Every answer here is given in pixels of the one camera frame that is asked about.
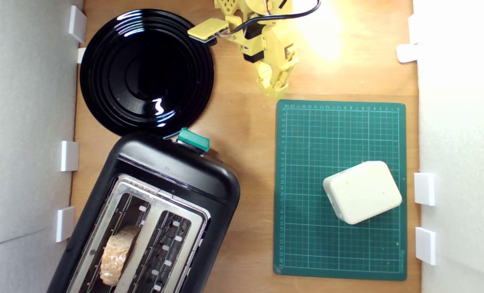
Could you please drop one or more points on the white wall clip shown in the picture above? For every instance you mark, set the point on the white wall clip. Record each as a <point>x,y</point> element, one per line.
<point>425,245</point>
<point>77,23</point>
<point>69,156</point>
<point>406,53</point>
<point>65,224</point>
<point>413,28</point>
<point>425,189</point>
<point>81,55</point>

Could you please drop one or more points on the white rounded block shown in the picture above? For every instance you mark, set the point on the white rounded block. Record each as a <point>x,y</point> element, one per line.
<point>362,191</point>

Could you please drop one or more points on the brown bread slice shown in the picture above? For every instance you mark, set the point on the brown bread slice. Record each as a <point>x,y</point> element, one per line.
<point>117,256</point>

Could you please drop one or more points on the black round plate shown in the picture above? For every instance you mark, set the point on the black round plate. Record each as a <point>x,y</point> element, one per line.
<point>144,73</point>

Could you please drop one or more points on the yellow wrist camera mount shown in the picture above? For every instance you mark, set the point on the yellow wrist camera mount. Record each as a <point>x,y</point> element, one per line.
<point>207,29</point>

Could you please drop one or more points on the black two-slot toaster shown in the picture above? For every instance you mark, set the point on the black two-slot toaster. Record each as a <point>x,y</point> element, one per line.
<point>176,167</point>

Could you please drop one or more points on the green cutting mat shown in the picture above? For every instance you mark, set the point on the green cutting mat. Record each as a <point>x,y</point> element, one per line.
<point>307,244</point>

